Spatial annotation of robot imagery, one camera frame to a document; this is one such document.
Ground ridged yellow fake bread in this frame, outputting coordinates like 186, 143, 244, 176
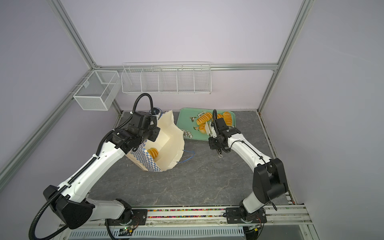
222, 112, 233, 127

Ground blue checkered paper bag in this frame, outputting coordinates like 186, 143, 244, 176
126, 111, 195, 172

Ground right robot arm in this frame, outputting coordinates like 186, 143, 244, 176
209, 110, 289, 223

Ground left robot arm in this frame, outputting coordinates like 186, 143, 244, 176
29, 93, 160, 240

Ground flaky pastry fake bread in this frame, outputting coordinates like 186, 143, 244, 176
198, 123, 207, 134

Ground green floral tray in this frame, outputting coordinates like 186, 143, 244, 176
175, 107, 237, 142

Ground small white mesh basket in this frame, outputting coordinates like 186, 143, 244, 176
74, 70, 121, 111

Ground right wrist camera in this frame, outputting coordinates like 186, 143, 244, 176
213, 118, 229, 134

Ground long white wire basket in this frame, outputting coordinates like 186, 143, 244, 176
121, 62, 212, 94

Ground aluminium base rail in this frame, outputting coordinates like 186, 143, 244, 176
56, 205, 319, 240

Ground aluminium frame posts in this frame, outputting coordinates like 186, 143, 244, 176
1, 1, 314, 192

